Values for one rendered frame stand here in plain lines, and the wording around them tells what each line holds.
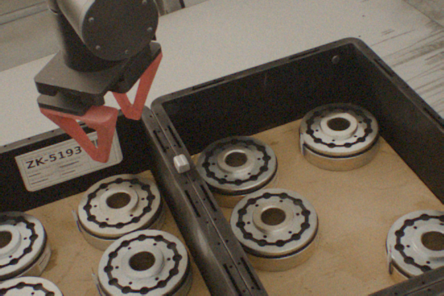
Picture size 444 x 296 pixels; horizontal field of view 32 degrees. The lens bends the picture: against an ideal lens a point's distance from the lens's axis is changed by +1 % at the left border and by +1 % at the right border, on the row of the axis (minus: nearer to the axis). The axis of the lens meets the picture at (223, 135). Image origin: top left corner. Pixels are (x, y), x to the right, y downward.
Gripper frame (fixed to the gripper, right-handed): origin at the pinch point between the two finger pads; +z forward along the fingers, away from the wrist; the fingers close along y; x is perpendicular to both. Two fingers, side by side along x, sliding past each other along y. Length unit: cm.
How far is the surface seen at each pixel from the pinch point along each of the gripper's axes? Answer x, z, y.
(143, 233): 3.1, 20.4, 4.7
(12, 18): 138, 97, 135
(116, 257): 4.5, 20.6, 0.7
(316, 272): -16.6, 23.4, 8.1
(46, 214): 18.4, 23.9, 6.1
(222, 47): 20, 38, 64
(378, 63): -16.1, 13.9, 35.6
